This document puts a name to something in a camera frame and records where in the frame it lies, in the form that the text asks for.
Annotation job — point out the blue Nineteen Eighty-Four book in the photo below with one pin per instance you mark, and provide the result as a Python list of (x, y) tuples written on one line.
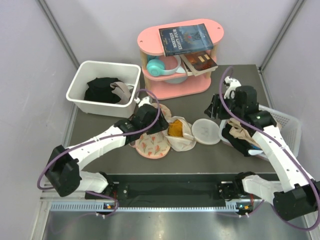
[(180, 40)]

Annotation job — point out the grey bowl on shelf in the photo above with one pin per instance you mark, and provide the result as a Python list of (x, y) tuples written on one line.
[(177, 80)]

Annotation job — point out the beige bra in bin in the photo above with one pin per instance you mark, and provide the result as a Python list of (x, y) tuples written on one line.
[(123, 91)]

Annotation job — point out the beige cloth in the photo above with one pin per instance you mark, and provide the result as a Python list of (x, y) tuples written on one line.
[(239, 132)]

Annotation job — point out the dark orange book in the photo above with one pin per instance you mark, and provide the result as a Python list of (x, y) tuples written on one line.
[(199, 62)]

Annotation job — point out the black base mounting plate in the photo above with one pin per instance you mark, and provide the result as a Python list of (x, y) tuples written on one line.
[(137, 190)]

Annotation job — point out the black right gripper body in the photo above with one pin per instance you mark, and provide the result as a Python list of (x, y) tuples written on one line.
[(236, 110)]

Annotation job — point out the black garment in basket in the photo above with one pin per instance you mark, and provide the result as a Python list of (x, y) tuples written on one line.
[(239, 144)]

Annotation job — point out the floral mesh laundry bag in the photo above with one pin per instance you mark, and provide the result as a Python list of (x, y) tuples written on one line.
[(152, 146)]

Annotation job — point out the mustard yellow bra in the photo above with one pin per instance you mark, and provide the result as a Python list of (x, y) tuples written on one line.
[(175, 129)]

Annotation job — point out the white plastic basket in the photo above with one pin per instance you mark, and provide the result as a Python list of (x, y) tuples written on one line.
[(291, 128)]

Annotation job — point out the pink wooden shelf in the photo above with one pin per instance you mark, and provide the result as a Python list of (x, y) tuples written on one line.
[(150, 46)]

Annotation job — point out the white plastic bin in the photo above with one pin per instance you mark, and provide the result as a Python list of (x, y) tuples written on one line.
[(89, 70)]

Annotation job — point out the teal headphones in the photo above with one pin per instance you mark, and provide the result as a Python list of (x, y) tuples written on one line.
[(156, 67)]

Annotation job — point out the white mesh laundry bag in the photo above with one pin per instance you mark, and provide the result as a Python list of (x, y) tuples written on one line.
[(203, 131)]

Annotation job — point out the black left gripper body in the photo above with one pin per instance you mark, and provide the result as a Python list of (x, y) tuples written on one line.
[(160, 125)]

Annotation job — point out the grey slotted cable duct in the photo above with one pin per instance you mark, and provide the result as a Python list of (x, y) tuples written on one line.
[(93, 206)]

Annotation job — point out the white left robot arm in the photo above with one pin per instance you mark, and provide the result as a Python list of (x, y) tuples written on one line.
[(64, 169)]

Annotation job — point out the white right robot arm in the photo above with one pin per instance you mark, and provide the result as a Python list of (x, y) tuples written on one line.
[(297, 193)]

